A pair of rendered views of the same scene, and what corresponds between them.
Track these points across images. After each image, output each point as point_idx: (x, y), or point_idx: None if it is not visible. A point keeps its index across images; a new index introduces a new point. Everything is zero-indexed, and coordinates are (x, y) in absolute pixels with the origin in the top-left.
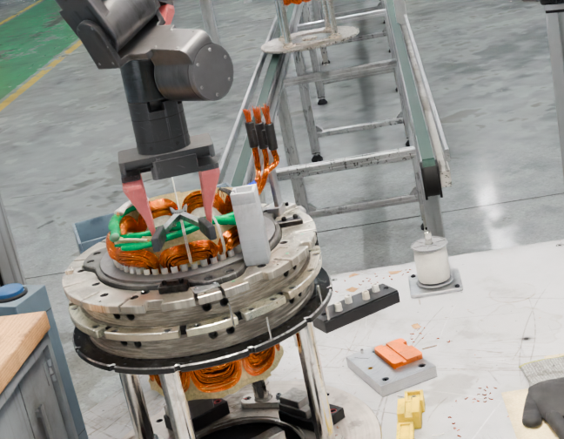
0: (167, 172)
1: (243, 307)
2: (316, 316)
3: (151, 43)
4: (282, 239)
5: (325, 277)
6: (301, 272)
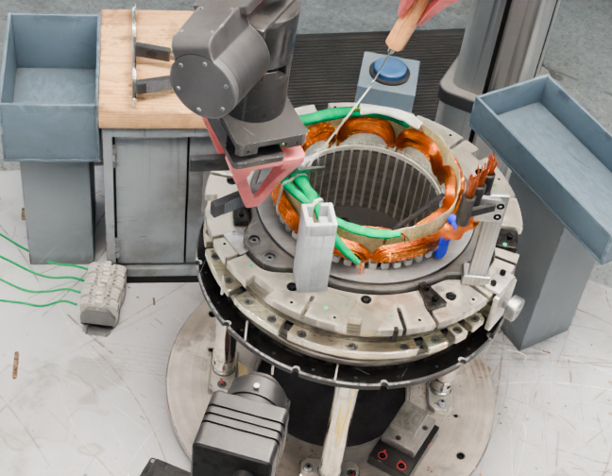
0: (212, 122)
1: (252, 292)
2: (310, 380)
3: (212, 2)
4: (377, 296)
5: (416, 374)
6: (345, 337)
